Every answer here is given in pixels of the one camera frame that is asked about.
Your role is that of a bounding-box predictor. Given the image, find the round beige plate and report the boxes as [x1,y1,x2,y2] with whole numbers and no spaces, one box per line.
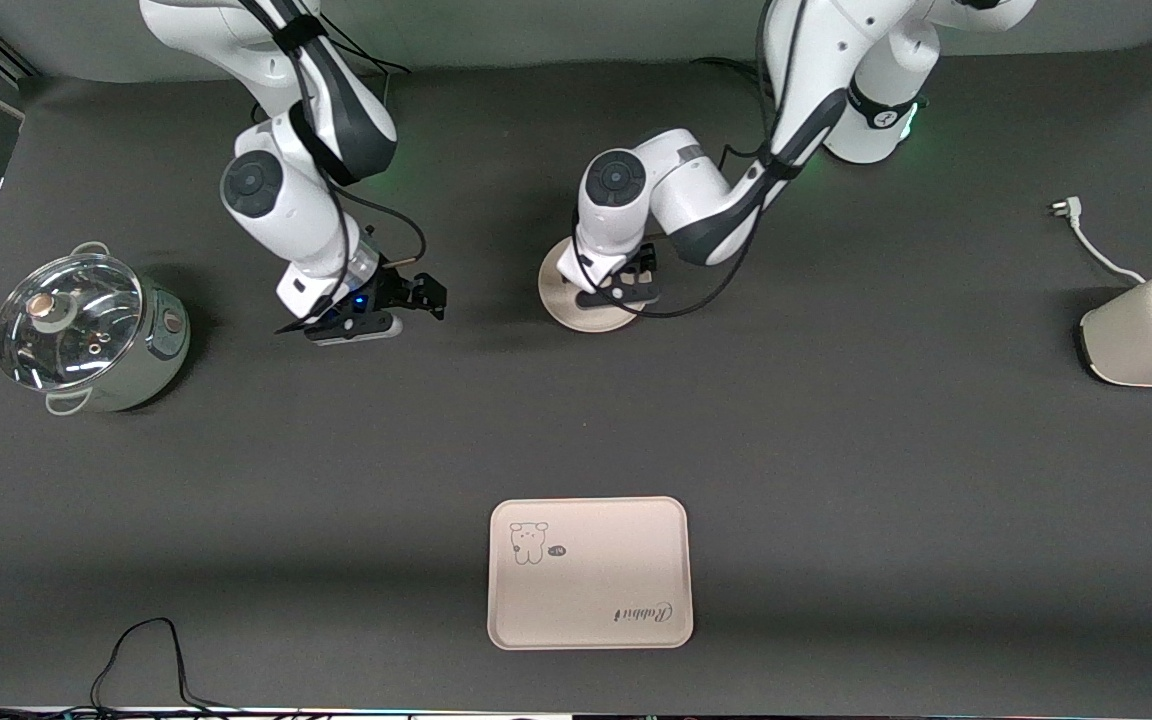
[538,236,643,335]

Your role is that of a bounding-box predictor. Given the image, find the beige tray with bear print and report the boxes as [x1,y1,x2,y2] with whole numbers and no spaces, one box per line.
[487,496,695,651]

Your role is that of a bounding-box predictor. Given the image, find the pale green electric pot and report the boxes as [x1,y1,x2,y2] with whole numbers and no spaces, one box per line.
[0,241,192,416]

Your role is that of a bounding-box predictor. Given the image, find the glass pot lid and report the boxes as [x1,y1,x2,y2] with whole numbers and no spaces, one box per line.
[0,253,145,393]

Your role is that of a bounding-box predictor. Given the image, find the cream toaster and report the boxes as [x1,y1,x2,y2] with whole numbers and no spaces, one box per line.
[1079,273,1152,388]

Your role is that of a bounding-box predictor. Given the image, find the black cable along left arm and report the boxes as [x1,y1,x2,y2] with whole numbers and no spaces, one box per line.
[574,0,809,320]

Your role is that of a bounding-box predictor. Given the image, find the black left arm base cable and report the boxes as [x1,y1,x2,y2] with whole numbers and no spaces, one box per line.
[690,56,769,101]

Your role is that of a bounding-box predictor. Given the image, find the thin black looped cable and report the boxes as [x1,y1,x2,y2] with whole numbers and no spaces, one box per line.
[90,617,237,714]

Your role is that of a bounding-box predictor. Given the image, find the white toaster cable with plug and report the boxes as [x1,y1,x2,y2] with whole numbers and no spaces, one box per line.
[1049,197,1148,287]

